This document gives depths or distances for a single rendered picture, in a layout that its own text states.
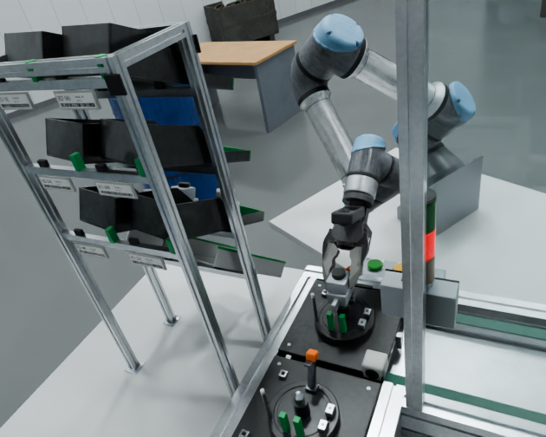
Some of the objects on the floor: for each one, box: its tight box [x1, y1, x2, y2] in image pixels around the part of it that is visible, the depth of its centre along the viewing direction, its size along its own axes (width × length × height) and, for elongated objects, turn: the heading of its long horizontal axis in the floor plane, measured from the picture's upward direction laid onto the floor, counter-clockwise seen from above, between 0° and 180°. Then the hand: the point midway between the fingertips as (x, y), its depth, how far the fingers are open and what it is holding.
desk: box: [198, 41, 301, 133], centre depth 488 cm, size 68×132×71 cm, turn 69°
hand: (338, 280), depth 98 cm, fingers closed on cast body, 4 cm apart
